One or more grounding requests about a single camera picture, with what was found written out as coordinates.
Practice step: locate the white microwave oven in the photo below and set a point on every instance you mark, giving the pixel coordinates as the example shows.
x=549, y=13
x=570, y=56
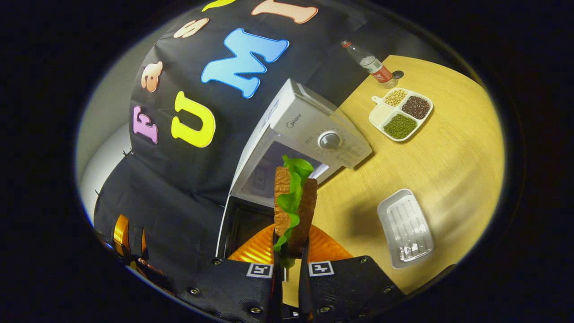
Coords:
x=309, y=116

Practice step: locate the lettuce sandwich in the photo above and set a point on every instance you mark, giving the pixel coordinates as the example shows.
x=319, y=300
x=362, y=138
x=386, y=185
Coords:
x=282, y=202

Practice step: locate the white plastic tray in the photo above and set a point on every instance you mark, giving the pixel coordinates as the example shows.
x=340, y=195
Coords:
x=406, y=229

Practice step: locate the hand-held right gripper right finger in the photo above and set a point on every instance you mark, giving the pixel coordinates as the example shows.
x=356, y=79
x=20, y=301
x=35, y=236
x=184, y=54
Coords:
x=350, y=287

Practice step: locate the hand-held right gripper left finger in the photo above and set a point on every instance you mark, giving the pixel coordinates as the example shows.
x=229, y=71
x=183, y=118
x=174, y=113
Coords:
x=233, y=287

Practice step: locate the clear plastic bottle red label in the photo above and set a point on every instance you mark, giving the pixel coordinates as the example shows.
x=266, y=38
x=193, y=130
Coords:
x=370, y=63

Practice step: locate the small black bottle cap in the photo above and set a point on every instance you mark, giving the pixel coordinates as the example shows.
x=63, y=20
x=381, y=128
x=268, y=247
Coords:
x=397, y=74

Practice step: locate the white divided dish of beans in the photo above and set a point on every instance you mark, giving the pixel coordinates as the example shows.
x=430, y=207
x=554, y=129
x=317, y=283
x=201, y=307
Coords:
x=399, y=125

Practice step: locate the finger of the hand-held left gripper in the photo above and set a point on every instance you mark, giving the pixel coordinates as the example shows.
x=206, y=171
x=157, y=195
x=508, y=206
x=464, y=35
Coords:
x=121, y=235
x=144, y=242

